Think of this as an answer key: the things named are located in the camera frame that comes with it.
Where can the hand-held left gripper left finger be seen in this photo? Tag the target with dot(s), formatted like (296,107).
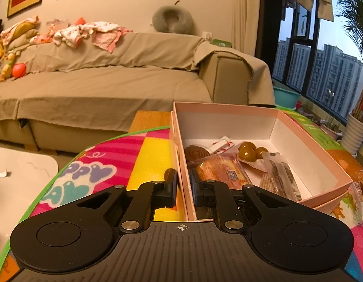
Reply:
(170,192)

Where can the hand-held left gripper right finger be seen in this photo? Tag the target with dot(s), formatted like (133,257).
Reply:
(196,192)

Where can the orange bread packet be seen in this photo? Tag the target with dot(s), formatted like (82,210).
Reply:
(225,170)

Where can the green ball candy packet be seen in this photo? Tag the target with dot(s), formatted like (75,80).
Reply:
(247,154)

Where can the clear biscuit stick packet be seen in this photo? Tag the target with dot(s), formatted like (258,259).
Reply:
(278,176)

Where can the pink cardboard box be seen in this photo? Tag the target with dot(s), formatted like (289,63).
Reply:
(301,141)

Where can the wooden table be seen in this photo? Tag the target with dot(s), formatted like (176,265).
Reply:
(149,120)

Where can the colourful cartoon play mat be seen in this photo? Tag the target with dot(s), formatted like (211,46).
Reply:
(96,164)

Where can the beige sofa cover cloth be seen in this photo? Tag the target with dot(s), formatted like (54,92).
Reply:
(111,88)

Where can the beige sofa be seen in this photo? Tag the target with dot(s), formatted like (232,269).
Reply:
(228,73)

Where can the teal plastic basin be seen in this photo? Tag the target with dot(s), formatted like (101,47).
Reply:
(285,97)

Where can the white marble side table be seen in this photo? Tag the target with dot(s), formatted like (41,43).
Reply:
(23,188)

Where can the green digital clock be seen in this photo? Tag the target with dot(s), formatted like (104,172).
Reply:
(221,43)

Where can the white ribbed plant pot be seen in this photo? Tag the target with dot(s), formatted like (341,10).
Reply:
(356,135)

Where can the grey neck pillow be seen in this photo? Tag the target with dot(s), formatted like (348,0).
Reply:
(158,20)

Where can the pink and white baby clothes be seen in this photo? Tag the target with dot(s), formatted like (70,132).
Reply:
(73,35)

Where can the light curtain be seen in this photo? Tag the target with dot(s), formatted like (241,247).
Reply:
(246,11)

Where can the orange ball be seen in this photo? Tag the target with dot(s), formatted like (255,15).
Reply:
(18,70)

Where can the yellow plush toy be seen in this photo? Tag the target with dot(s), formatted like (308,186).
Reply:
(7,64)

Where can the folded yellow pink blanket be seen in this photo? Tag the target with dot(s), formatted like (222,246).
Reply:
(18,32)

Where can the palm plant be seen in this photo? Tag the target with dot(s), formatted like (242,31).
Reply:
(356,14)

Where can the white wall socket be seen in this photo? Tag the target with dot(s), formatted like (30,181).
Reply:
(207,35)

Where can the black window frame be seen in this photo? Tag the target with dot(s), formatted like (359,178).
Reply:
(312,64)

